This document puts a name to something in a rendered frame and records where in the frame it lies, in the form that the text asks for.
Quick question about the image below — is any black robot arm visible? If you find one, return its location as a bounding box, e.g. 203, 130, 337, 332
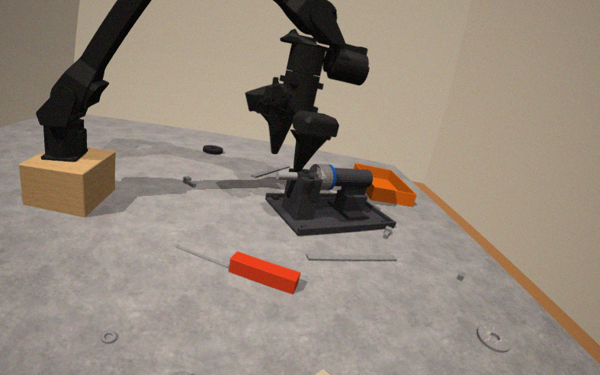
36, 0, 370, 162

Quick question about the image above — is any white cylinder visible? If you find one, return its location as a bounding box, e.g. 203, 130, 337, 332
276, 171, 297, 180

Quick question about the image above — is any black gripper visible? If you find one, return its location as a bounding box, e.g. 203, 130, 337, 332
261, 70, 339, 171

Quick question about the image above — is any black flat ring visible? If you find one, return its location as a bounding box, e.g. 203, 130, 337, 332
203, 145, 223, 155

